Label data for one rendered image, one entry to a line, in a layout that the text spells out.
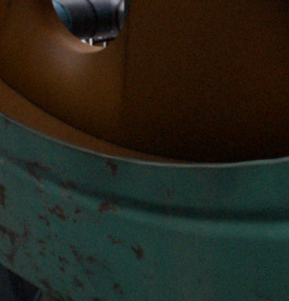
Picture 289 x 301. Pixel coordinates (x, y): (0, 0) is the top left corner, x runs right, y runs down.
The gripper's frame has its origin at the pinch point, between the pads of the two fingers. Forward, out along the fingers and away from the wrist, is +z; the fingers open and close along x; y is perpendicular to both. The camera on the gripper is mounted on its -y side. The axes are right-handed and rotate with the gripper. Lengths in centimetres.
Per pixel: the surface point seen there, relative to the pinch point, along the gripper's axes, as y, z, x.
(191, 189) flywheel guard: 26, -27, -47
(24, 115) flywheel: 8.3, -26.3, -41.1
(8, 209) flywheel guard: 11, -21, -47
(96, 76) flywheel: 15, -30, -40
